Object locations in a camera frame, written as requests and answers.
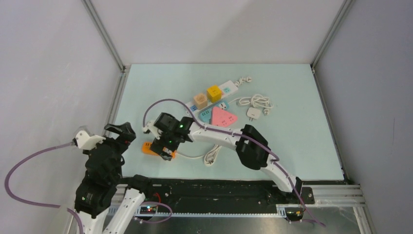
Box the light green table mat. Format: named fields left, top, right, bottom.
left=115, top=64, right=343, bottom=180

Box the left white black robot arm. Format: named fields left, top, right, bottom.
left=74, top=122, right=154, bottom=234

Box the teal strip white cord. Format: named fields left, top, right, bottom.
left=227, top=94, right=274, bottom=116

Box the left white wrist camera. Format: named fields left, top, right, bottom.
left=74, top=128, right=106, bottom=150

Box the orange power strip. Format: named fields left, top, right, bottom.
left=141, top=141, right=177, bottom=159

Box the white multicolour power strip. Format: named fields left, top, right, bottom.
left=186, top=77, right=252, bottom=119

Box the pink triangular power socket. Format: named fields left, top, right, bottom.
left=210, top=107, right=238, bottom=127

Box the right circuit board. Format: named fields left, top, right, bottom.
left=285, top=210, right=303, bottom=222

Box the left circuit board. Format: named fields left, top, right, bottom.
left=139, top=205, right=158, bottom=215

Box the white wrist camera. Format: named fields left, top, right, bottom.
left=74, top=128, right=106, bottom=150
left=142, top=120, right=159, bottom=137

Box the small white plug adapter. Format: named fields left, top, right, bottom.
left=246, top=107, right=262, bottom=121

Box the aluminium frame post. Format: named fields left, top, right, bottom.
left=311, top=0, right=355, bottom=69
left=81, top=0, right=126, bottom=72

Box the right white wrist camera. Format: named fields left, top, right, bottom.
left=142, top=120, right=159, bottom=137

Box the yellow cube socket adapter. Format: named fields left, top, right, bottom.
left=206, top=85, right=222, bottom=103

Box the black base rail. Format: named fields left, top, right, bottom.
left=111, top=175, right=315, bottom=215

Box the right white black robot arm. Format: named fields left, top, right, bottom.
left=142, top=113, right=302, bottom=204

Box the orange strip white cord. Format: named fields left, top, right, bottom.
left=175, top=144, right=223, bottom=167

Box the circuit board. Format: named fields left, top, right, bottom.
left=285, top=210, right=303, bottom=222
left=139, top=205, right=158, bottom=215

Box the left aluminium frame post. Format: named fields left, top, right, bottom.
left=81, top=0, right=126, bottom=72

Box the right aluminium frame post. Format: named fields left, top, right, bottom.
left=311, top=0, right=355, bottom=69

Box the beige cube socket adapter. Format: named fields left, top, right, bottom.
left=193, top=93, right=208, bottom=110

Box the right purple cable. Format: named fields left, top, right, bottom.
left=142, top=98, right=326, bottom=228

